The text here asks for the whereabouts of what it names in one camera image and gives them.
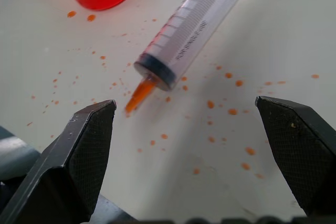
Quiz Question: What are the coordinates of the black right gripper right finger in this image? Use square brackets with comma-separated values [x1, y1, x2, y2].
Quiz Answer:
[255, 95, 336, 217]

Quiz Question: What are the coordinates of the clear plastic syringe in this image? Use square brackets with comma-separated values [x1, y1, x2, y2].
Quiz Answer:
[124, 0, 259, 118]

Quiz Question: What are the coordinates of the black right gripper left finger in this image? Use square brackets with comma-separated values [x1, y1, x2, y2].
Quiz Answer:
[0, 99, 117, 224]

